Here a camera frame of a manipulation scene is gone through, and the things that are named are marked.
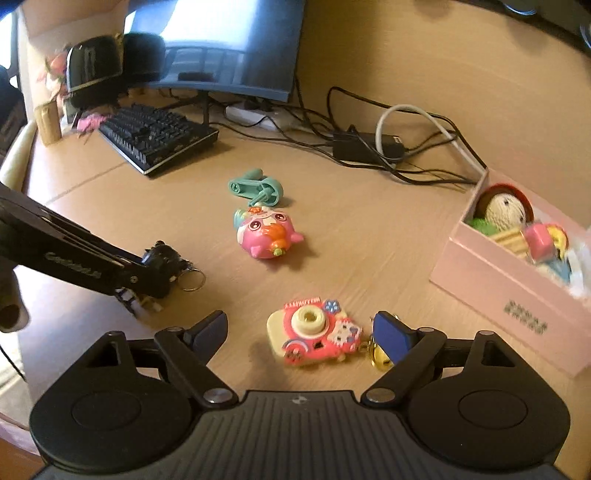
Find pink pig toy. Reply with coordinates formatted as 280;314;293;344
234;206;304;260

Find black keychain toy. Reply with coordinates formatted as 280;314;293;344
141;240;206;298

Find pink artificial flowers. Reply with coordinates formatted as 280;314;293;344
39;51;71;100

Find crochet doll green sweater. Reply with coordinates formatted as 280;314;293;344
466;183;536;234

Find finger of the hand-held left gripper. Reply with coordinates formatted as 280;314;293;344
0;184;144;267
113;286;164;317

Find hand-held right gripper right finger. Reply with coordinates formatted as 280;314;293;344
360;311;518;407

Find black headphones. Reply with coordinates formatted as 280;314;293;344
65;33;167;110

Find teal plastic toy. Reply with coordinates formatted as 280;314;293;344
228;168;283;207

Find black cable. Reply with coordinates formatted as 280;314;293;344
327;87;485;186

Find blue white tissue pack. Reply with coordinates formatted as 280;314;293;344
538;249;591;297

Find black keyboard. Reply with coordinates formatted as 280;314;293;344
98;104;220;177

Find bag of biscuit sticks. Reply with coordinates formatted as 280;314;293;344
490;228;530;258

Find grey cable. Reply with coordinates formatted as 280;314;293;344
375;105;489;175

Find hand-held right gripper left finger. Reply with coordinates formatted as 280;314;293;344
82;310;238;407

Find white power strip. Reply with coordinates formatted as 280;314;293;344
225;102;296;131

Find pink toy camera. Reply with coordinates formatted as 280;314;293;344
266;298;364;368

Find black power adapter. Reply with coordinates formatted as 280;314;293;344
332;131;406;163

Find computer monitor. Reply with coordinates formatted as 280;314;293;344
122;0;308;127

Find yellow pudding toy pink base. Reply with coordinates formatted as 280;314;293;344
524;223;570;265

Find pink cardboard box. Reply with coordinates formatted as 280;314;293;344
429;167;591;377

